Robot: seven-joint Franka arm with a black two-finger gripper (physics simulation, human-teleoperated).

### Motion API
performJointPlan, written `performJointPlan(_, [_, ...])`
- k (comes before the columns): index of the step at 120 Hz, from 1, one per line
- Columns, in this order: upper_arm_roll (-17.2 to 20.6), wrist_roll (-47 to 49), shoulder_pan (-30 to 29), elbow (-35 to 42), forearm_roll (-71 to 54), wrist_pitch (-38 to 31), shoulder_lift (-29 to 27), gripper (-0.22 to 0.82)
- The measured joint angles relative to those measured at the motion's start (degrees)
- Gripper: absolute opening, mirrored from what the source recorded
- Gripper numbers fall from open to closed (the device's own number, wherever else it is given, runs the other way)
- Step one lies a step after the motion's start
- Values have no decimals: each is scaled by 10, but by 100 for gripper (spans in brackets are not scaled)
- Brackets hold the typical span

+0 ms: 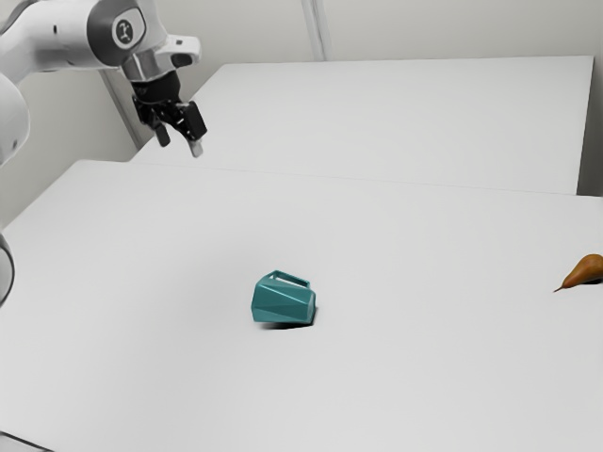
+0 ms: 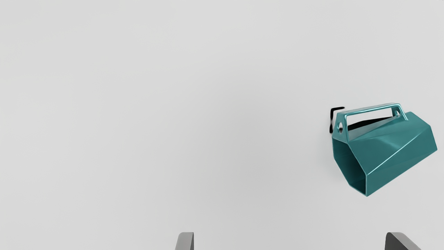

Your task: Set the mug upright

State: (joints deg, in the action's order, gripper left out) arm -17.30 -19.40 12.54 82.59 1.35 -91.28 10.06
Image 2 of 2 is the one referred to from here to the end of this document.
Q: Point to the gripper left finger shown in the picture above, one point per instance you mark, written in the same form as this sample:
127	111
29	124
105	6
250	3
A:
185	242

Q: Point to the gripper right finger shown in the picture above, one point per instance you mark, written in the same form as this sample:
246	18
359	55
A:
399	242

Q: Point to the teal faceted mug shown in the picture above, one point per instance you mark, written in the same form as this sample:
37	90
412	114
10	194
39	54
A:
392	149

